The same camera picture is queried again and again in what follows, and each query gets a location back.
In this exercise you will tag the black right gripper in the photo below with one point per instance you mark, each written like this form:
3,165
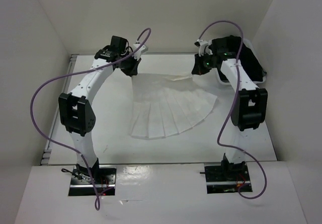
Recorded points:
198,69

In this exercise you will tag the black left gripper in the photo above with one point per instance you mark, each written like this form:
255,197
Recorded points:
133,70

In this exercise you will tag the white skirt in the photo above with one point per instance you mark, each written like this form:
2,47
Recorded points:
166,105

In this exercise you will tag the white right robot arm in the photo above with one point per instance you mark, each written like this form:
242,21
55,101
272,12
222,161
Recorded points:
235,64

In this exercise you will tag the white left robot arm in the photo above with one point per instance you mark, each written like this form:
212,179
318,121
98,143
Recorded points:
75,107

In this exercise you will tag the black folded skirt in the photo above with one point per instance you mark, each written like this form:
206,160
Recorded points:
248,60

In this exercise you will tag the white plastic tray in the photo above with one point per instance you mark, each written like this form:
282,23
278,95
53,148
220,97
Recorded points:
249,45

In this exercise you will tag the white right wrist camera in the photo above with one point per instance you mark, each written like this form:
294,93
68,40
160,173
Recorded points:
202,47

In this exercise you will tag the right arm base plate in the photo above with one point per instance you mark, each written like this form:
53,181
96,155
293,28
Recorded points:
221,180

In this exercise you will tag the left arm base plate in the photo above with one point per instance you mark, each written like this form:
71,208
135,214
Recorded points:
81,185

